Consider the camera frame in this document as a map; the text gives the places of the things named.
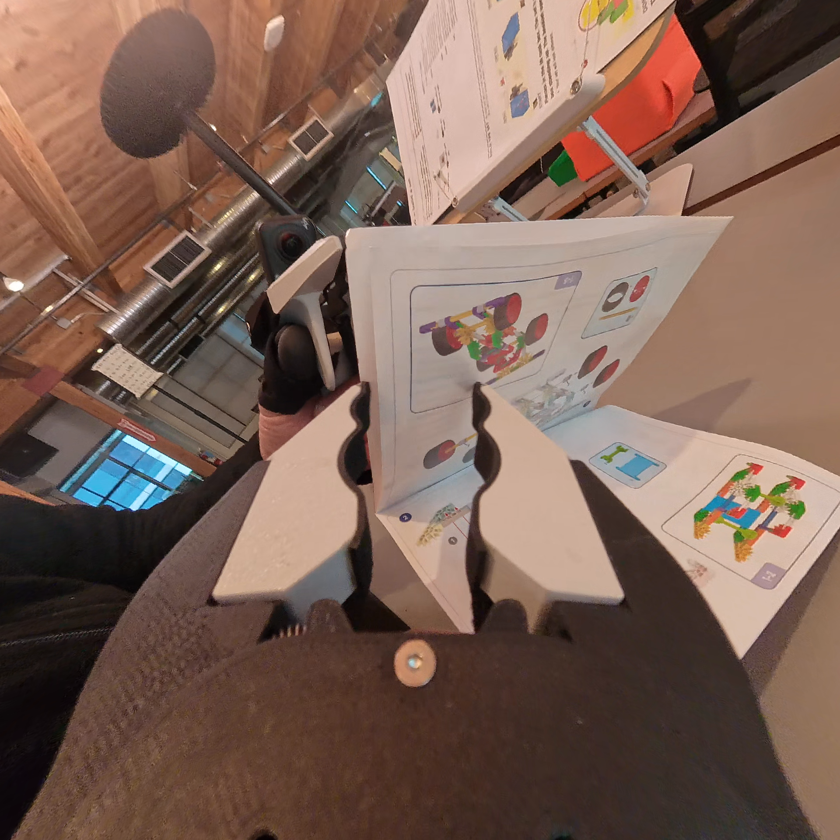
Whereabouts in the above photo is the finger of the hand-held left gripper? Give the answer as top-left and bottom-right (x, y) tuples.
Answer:
(266, 235), (345, 392)

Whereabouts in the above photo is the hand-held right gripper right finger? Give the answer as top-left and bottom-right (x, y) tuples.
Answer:
(467, 382), (626, 634)

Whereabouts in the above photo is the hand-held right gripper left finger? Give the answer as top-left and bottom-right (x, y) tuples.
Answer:
(210, 382), (373, 627)

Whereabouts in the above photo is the toy instruction booklet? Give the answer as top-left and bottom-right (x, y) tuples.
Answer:
(344, 214), (840, 660)

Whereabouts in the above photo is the person's left forearm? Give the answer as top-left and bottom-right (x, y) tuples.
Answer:
(0, 430), (266, 595)

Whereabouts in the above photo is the person's left hand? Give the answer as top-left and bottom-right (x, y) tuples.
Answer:
(258, 394), (329, 462)

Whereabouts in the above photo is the paned window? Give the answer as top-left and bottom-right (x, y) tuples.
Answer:
(60, 432), (206, 513)

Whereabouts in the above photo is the white paper chart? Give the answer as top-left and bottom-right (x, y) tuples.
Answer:
(91, 343), (165, 399)

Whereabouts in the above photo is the printed instruction sheet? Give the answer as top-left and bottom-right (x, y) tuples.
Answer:
(385, 0), (678, 228)

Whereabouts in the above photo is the person's black clothing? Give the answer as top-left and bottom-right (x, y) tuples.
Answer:
(0, 581), (135, 840)

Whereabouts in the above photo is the silver air duct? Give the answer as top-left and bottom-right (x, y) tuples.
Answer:
(97, 98), (395, 337)

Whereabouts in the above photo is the black wall speaker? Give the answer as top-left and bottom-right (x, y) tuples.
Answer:
(0, 430), (59, 481)

